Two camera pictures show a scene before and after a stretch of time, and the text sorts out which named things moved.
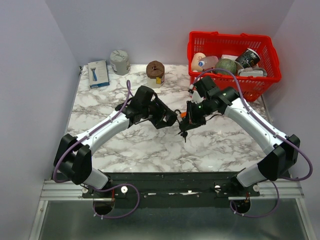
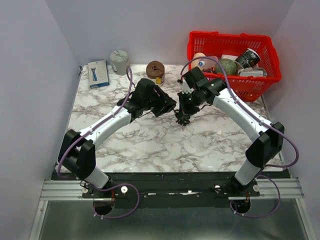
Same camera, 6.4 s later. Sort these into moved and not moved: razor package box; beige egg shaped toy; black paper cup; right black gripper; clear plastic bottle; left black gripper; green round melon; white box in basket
Moved: right black gripper; left black gripper
Not moved: white box in basket; razor package box; black paper cup; clear plastic bottle; green round melon; beige egg shaped toy
